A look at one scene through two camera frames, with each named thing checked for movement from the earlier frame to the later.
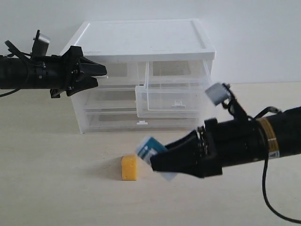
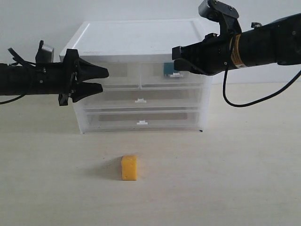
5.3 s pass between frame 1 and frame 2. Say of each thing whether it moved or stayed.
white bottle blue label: moved
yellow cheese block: stayed
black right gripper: moved
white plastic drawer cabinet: stayed
